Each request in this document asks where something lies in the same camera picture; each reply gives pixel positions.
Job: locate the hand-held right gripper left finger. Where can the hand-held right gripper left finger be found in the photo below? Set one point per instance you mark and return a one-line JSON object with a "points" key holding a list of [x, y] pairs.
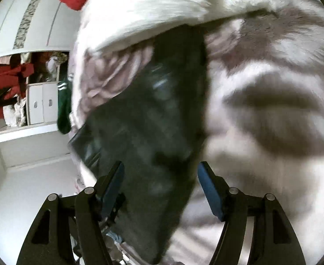
{"points": [[115, 183]]}

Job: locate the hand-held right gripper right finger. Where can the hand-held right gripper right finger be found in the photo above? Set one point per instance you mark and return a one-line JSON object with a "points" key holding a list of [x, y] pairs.
{"points": [[210, 187]]}

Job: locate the dark cloth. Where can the dark cloth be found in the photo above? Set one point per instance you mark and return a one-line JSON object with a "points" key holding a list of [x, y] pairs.
{"points": [[150, 132]]}

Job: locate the white fleece jacket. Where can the white fleece jacket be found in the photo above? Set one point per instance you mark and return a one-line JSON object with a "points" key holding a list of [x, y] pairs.
{"points": [[261, 110]]}

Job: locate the white folded clothes pile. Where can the white folded clothes pile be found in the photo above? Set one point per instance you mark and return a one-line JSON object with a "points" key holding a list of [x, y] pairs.
{"points": [[14, 114]]}

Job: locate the red hanging clothes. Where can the red hanging clothes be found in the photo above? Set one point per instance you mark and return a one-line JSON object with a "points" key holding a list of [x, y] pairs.
{"points": [[6, 87]]}

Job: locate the green white-striped garment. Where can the green white-striped garment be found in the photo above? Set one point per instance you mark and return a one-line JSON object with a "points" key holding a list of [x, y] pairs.
{"points": [[64, 107]]}

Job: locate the white drawer unit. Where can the white drawer unit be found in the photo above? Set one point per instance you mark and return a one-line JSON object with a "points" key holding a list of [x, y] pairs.
{"points": [[41, 103]]}

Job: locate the white wardrobe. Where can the white wardrobe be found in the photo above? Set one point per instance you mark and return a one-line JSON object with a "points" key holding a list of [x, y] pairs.
{"points": [[15, 60]]}

